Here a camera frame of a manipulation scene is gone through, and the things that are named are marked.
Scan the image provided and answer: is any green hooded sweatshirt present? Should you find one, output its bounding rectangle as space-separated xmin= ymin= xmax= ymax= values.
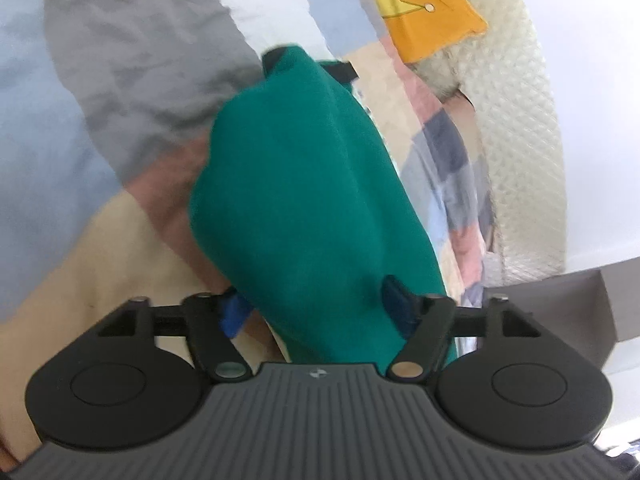
xmin=189 ymin=46 xmax=445 ymax=370

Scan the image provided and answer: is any grey bedside cabinet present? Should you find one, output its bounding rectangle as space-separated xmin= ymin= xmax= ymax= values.
xmin=484 ymin=258 xmax=640 ymax=375

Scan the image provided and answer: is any checkered bed pillow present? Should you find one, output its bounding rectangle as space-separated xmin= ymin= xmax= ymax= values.
xmin=442 ymin=90 xmax=483 ymax=162

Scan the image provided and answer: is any cream quilted headboard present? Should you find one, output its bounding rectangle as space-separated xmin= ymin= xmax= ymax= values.
xmin=413 ymin=0 xmax=566 ymax=285

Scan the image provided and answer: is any patchwork checkered duvet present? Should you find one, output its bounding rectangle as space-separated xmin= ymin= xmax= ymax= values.
xmin=1 ymin=0 xmax=485 ymax=470

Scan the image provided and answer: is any yellow crown pillow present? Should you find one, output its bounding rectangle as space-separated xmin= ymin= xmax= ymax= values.
xmin=375 ymin=0 xmax=488 ymax=63

